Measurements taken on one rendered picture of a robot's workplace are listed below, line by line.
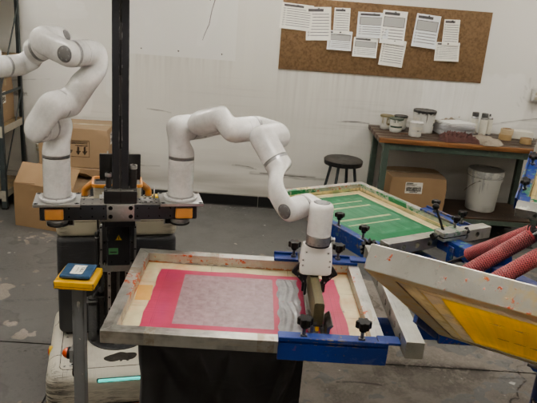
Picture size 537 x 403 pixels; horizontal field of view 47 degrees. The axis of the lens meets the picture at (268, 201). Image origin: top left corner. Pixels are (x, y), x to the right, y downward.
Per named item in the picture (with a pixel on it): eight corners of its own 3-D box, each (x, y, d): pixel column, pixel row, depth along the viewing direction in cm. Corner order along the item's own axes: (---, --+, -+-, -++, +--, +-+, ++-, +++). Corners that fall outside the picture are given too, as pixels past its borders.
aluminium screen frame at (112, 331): (99, 342, 166) (99, 330, 165) (140, 257, 221) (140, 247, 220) (387, 360, 169) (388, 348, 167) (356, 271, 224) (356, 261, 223)
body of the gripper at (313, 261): (332, 237, 192) (329, 269, 196) (300, 234, 192) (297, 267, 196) (336, 245, 185) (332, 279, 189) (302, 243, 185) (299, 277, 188)
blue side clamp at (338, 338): (276, 359, 167) (278, 337, 165) (276, 349, 172) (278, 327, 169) (385, 365, 168) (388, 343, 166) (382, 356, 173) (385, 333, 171)
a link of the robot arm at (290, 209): (276, 165, 201) (308, 220, 196) (248, 170, 191) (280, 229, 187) (292, 151, 195) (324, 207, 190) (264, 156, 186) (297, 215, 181)
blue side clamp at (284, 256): (272, 273, 220) (274, 255, 218) (272, 268, 225) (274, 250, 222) (356, 278, 221) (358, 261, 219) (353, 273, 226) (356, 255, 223)
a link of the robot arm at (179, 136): (161, 157, 226) (161, 113, 221) (188, 153, 235) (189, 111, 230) (177, 162, 220) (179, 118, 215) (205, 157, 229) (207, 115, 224)
